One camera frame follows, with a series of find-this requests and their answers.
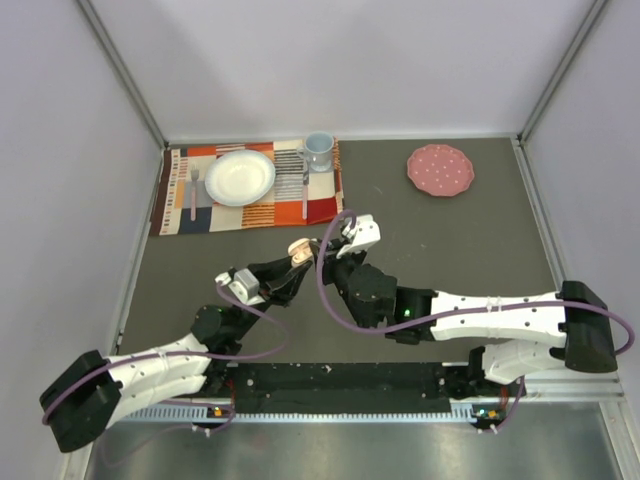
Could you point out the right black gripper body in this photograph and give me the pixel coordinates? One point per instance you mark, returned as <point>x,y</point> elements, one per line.
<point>337,271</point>

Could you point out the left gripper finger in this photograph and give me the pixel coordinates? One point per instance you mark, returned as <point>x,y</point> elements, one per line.
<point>272,270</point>
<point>284,290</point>

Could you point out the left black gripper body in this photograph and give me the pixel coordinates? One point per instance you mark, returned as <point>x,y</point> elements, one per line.
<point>265,290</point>

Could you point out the beige earbud case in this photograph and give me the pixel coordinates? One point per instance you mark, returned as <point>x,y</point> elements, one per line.
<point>300,252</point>

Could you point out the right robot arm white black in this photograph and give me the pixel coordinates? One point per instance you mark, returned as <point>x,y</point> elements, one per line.
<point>569,328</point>

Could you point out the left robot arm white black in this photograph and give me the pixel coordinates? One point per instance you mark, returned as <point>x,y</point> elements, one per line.
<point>95,392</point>

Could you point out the patterned orange placemat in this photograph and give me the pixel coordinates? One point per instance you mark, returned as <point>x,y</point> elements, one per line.
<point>280,207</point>

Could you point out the white bowl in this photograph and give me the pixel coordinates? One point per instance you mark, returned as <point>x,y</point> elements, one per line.
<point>239,178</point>

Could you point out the light blue mug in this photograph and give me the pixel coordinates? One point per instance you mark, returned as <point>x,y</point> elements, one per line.
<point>317,151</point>

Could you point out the pink dotted plate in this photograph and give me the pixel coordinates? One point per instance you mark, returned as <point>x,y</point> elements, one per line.
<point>440,170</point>

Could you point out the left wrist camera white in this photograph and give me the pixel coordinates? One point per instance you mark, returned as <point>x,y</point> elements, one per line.
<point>243,284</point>

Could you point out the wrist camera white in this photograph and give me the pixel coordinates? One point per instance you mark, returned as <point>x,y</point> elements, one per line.
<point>243,284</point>
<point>360,237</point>

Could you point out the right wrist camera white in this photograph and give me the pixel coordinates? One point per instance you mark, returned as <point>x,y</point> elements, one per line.
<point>360,237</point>

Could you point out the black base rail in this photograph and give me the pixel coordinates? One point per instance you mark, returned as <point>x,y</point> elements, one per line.
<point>347,388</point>

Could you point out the pink handled knife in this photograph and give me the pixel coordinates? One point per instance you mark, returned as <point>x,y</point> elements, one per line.
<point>305,183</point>

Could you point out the pink handled fork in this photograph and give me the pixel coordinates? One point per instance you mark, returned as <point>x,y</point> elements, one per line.
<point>194,172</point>

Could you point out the grey cable duct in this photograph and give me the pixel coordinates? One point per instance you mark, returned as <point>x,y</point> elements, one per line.
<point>199,413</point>

